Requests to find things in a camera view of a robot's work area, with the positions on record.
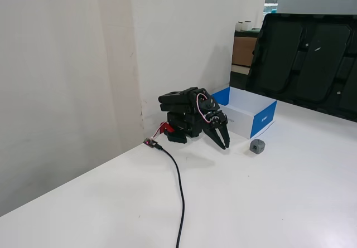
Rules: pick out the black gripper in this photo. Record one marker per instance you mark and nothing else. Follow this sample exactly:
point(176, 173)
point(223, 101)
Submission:
point(217, 123)

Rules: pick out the gray block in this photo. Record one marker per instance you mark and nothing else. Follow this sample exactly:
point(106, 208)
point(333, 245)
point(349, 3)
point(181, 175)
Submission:
point(257, 146)

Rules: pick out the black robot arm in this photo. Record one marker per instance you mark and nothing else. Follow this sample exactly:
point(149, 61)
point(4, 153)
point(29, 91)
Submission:
point(178, 103)

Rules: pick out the black perforated clamp block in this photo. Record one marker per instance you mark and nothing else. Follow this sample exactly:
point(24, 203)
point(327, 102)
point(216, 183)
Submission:
point(176, 138)

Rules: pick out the blue and white cardboard box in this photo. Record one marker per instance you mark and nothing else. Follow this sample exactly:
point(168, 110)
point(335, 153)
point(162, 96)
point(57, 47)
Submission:
point(263, 119)

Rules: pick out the small controller board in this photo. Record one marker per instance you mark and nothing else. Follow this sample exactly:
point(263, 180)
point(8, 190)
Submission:
point(150, 142)

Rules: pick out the brown cardboard carton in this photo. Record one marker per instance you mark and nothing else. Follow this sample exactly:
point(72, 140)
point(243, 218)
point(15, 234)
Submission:
point(244, 51)

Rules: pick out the white jar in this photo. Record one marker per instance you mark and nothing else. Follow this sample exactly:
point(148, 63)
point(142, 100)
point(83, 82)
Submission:
point(248, 25)
point(240, 26)

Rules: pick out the black plastic packaging tray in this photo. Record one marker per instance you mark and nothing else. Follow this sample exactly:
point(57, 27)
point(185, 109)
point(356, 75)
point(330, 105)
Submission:
point(304, 58)

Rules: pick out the gray panel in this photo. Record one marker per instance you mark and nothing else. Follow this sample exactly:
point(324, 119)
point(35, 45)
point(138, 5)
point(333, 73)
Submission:
point(315, 4)

